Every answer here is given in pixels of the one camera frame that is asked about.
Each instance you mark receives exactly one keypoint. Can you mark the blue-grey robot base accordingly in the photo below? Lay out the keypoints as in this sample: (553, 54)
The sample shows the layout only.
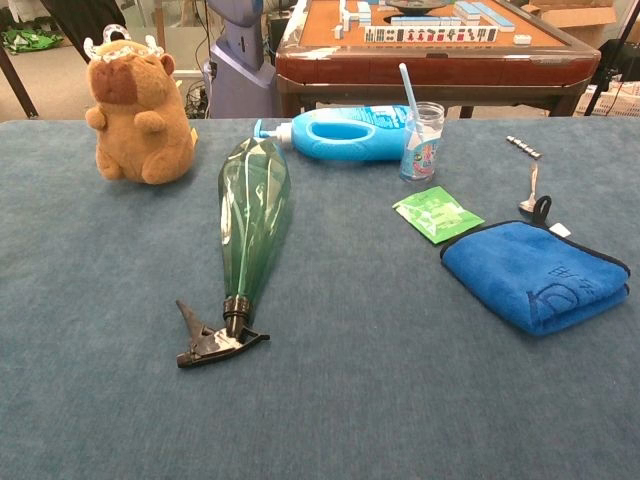
(240, 85)

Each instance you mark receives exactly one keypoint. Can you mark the green sachet packet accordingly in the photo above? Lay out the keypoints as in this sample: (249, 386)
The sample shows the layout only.
(440, 215)

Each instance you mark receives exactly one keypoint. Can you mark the black tripod stand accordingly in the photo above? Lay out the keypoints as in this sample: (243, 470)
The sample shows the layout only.
(592, 101)

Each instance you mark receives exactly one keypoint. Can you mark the white plastic crate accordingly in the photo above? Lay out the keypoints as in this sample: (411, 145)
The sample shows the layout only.
(620, 102)

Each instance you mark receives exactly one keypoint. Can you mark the brown mahjong table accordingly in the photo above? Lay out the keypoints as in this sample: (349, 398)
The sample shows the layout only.
(400, 65)

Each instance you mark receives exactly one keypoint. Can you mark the clear plastic toy crown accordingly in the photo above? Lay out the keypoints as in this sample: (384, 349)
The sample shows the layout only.
(120, 50)

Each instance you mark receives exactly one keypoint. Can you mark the single white mahjong tile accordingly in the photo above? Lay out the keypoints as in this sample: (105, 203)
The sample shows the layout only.
(522, 39)

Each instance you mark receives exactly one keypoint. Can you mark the blue folded microfiber towel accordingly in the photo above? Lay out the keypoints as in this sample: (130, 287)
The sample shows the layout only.
(525, 270)

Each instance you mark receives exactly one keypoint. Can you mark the green bag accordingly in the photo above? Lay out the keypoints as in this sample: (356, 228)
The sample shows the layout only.
(30, 40)

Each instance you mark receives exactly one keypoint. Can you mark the light blue plastic stick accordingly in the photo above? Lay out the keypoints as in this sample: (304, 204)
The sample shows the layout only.
(407, 85)

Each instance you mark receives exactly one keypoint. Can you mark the black metal leg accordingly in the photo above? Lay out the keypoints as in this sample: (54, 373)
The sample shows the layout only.
(17, 85)

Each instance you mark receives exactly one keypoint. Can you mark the cardboard box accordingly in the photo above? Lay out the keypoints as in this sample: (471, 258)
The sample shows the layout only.
(575, 17)

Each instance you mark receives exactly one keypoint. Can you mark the metal spoon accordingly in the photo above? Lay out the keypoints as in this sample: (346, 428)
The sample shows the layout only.
(533, 180)

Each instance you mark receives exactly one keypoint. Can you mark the row of small metal cubes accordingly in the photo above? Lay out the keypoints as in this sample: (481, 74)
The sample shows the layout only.
(522, 145)

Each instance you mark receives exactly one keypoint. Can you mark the brown capybara plush toy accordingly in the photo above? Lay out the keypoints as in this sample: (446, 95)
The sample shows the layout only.
(140, 140)

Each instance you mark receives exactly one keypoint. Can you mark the yellow plush tag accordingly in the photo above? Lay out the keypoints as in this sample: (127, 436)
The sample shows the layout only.
(194, 136)

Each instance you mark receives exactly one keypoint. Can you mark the row of face-up mahjong tiles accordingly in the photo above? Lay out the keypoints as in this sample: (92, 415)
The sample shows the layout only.
(430, 34)

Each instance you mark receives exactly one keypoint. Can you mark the blue detergent pump bottle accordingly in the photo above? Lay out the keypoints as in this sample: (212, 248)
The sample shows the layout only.
(350, 150)

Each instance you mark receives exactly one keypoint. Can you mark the blue table cloth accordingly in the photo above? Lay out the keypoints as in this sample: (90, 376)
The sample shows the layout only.
(350, 375)

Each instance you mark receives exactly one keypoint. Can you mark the clear plastic jar with label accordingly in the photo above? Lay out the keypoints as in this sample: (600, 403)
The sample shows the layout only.
(422, 160)

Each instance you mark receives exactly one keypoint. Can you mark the green transparent spray bottle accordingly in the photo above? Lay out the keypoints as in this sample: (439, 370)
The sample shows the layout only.
(255, 210)

